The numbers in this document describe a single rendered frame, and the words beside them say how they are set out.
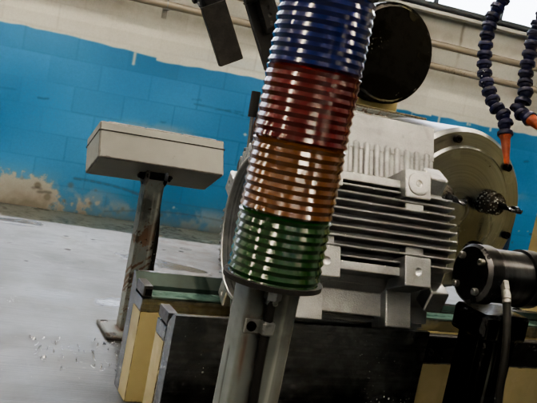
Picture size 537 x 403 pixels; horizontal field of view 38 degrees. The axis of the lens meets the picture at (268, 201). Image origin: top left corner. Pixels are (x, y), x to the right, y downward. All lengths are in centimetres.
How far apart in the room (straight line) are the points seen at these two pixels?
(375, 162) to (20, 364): 46
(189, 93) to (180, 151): 538
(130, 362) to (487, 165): 64
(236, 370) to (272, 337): 3
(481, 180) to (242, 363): 79
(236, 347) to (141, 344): 36
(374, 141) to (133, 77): 554
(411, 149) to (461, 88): 638
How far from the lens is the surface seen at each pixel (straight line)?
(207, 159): 103
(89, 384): 90
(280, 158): 46
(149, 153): 100
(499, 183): 125
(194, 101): 641
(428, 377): 89
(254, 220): 46
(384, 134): 85
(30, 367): 93
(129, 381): 86
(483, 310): 81
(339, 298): 78
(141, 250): 104
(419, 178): 80
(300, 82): 45
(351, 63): 46
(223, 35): 91
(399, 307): 80
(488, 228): 125
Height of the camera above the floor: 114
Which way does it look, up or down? 7 degrees down
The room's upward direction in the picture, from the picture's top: 11 degrees clockwise
